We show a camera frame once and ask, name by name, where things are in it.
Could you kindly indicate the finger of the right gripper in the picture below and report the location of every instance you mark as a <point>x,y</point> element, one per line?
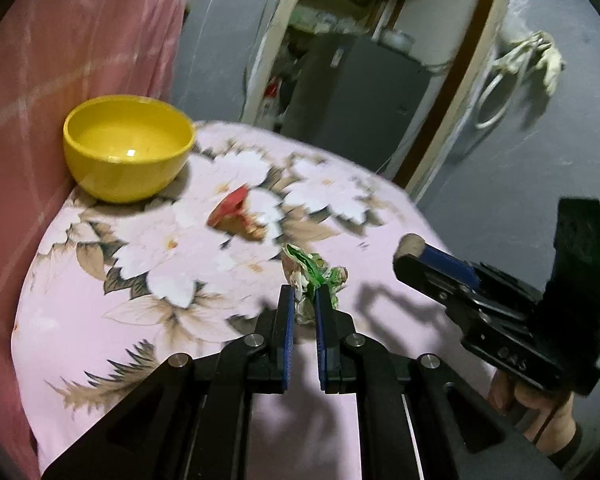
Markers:
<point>433,284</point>
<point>454,268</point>

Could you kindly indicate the grey refrigerator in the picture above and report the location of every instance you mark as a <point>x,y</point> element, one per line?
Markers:
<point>354,98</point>

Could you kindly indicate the yellow bowl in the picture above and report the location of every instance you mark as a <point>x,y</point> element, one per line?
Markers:
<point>122,149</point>

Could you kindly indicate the green wrapper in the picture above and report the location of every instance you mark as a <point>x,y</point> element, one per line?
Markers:
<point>306,273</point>

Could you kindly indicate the pink checkered cloth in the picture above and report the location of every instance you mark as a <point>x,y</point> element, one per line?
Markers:
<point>54,55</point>

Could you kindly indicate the white rubber glove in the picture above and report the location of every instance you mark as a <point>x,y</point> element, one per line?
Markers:
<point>546,58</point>

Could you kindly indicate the red white sack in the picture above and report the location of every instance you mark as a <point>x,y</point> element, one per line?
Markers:
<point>268,112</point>

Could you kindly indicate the metal pot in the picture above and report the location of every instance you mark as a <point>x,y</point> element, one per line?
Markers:
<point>395,40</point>

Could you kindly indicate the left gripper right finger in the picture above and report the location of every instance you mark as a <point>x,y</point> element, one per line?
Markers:
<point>417,418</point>

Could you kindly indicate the right hand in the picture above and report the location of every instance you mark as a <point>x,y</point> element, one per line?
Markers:
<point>551,428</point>

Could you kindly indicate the pink floral tablecloth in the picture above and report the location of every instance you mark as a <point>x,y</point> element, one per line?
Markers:
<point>113,291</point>

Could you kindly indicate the red crumpled wrapper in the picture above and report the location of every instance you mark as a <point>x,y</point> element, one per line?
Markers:
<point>232,216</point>

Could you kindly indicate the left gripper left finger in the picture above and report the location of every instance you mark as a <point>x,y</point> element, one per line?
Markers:
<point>189,419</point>

